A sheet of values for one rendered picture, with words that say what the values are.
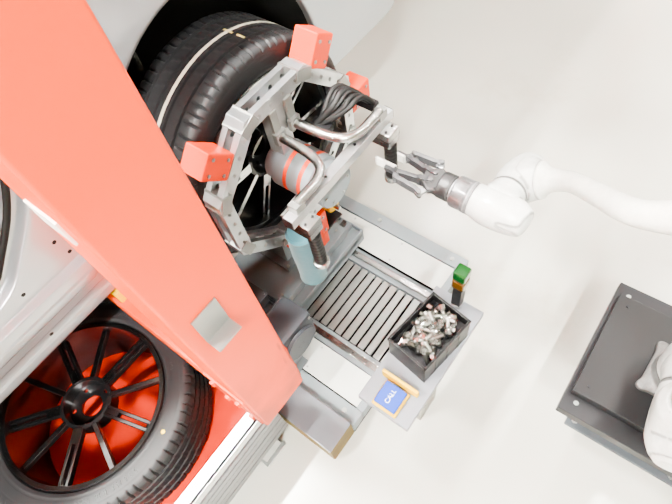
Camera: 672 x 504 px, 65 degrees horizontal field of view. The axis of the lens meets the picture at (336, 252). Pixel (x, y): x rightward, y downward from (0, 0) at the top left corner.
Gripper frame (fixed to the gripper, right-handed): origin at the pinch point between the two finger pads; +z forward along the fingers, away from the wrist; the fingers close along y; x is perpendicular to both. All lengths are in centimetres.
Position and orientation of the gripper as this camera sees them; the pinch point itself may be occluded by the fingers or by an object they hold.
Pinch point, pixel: (390, 159)
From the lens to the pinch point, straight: 152.4
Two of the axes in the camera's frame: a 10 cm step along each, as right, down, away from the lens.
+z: -7.9, -4.6, 3.9
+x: -1.2, -5.1, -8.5
